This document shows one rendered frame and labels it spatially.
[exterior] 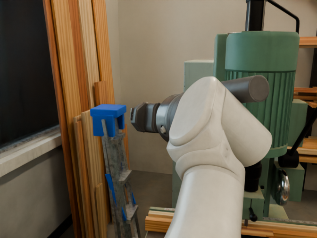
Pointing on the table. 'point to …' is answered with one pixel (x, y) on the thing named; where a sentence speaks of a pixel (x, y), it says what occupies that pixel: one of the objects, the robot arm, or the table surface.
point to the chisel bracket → (259, 203)
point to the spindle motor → (279, 71)
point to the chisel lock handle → (252, 215)
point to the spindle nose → (253, 177)
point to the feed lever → (293, 156)
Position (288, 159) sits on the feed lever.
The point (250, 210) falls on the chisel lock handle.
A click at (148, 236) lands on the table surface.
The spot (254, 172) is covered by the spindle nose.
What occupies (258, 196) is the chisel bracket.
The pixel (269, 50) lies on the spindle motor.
